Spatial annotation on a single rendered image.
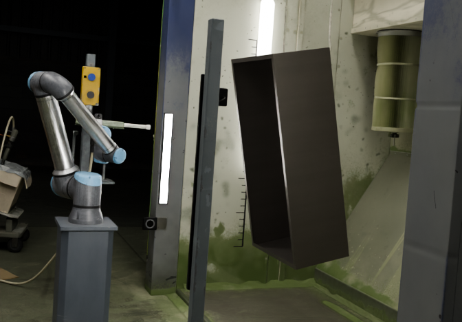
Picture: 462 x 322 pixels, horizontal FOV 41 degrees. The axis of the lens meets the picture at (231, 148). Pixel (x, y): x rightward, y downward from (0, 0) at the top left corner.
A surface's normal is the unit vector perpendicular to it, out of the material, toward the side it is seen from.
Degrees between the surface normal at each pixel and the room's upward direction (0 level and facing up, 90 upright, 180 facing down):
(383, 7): 90
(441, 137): 90
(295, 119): 90
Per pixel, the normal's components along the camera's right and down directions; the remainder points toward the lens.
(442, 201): -0.93, -0.05
